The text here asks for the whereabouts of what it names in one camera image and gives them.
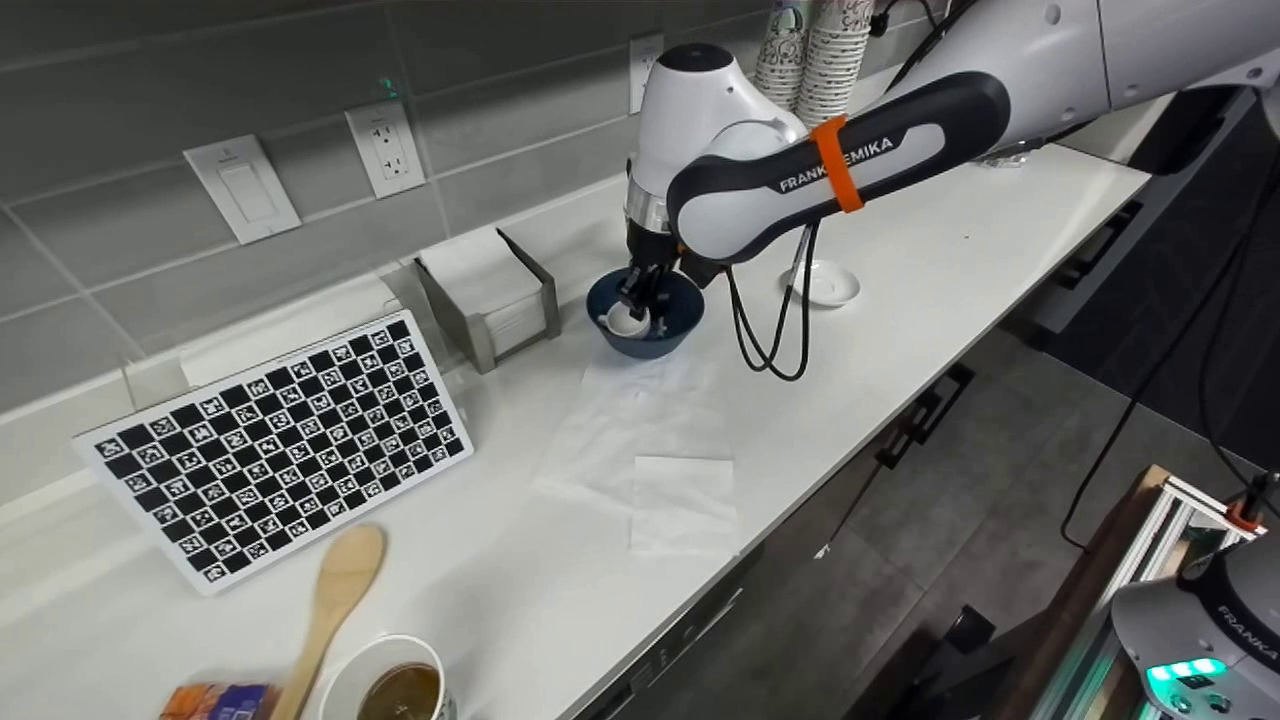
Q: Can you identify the orange strap on arm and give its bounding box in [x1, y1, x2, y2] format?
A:
[809, 116, 867, 218]

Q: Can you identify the left paper cup stack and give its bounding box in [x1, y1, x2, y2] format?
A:
[756, 0, 809, 109]

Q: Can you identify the white tea cup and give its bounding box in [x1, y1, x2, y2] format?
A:
[601, 300, 659, 341]

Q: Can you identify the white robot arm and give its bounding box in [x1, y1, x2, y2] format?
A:
[620, 0, 1280, 323]

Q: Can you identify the right paper cup stack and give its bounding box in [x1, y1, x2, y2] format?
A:
[795, 0, 878, 126]

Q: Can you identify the wooden framed stand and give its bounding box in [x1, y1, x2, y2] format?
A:
[990, 464, 1280, 720]

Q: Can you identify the blue bowl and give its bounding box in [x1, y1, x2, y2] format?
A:
[588, 267, 704, 359]

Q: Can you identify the wooden spoon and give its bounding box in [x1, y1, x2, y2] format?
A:
[272, 523, 387, 720]

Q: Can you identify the metal napkin dispenser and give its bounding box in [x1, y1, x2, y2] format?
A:
[418, 230, 551, 372]

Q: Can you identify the checkered calibration board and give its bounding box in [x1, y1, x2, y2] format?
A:
[74, 311, 471, 596]

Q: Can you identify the orange blue packet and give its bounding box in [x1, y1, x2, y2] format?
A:
[160, 683, 277, 720]

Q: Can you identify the white bowl with brown liquid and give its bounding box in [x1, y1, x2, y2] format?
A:
[319, 636, 452, 720]

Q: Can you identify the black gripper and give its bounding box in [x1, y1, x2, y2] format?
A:
[628, 226, 679, 329]

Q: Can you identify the white light switch plate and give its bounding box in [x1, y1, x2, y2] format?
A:
[183, 137, 302, 244]

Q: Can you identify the black hanging arm cable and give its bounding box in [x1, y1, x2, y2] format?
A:
[724, 222, 826, 383]

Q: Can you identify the grey robot base with lights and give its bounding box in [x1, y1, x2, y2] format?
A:
[1114, 536, 1280, 720]

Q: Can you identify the paper cup stack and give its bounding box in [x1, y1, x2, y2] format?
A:
[756, 0, 809, 109]
[795, 0, 878, 126]

